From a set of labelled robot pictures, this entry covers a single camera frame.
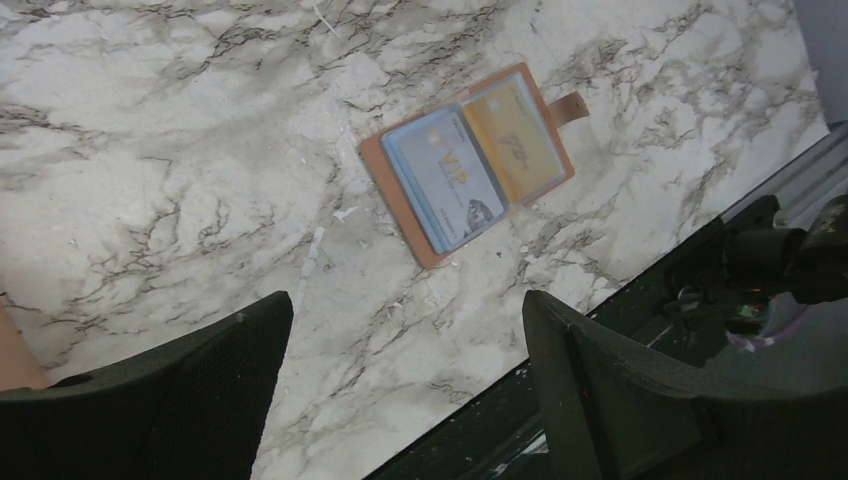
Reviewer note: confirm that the tan leather card holder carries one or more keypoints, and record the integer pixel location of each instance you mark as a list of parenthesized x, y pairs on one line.
[(555, 114)]

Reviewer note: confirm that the gold credit card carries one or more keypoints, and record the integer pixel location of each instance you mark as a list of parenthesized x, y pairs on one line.
[(514, 138)]

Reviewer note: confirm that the tan flat box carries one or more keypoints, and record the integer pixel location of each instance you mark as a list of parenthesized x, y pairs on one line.
[(19, 366)]

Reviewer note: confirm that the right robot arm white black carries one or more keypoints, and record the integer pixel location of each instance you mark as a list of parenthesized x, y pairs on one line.
[(809, 264)]

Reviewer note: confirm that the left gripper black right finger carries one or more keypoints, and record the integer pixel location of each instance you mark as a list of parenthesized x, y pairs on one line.
[(613, 408)]

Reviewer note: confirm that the silver VIP credit card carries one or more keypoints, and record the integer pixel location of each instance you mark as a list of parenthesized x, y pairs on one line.
[(445, 176)]

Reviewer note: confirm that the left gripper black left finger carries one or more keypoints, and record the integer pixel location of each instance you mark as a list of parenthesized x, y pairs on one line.
[(192, 408)]

